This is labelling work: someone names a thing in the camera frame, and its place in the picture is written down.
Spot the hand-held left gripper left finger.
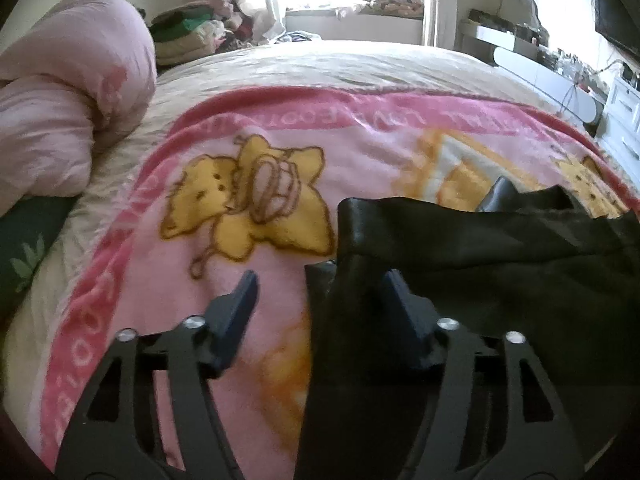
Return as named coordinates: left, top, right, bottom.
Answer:
left=54, top=269, right=261, bottom=480

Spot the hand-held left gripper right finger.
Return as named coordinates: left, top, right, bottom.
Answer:
left=377, top=269, right=588, bottom=480

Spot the black leather jacket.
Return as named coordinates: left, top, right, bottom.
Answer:
left=295, top=176, right=640, bottom=480

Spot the pile of folded clothes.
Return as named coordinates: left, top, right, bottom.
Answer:
left=150, top=0, right=261, bottom=66

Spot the pink printed blanket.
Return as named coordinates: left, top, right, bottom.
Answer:
left=37, top=85, right=631, bottom=471

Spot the green floral pillow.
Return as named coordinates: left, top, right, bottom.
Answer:
left=0, top=195, right=78, bottom=311

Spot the bed with beige sheet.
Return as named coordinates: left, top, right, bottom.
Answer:
left=0, top=40, right=621, bottom=441

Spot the white dressing table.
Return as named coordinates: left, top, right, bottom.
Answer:
left=460, top=20, right=606, bottom=126

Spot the pink duvet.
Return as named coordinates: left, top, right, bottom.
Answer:
left=0, top=0, right=158, bottom=213

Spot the white dresser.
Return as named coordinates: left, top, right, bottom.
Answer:
left=595, top=77, right=640, bottom=161

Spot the white curtain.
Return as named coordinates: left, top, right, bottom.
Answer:
left=220, top=0, right=288, bottom=43
left=422, top=0, right=443, bottom=46

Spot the white cloud-shaped mirror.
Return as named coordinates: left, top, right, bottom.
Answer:
left=495, top=0, right=543, bottom=28

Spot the black wall television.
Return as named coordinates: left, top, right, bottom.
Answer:
left=592, top=0, right=640, bottom=58

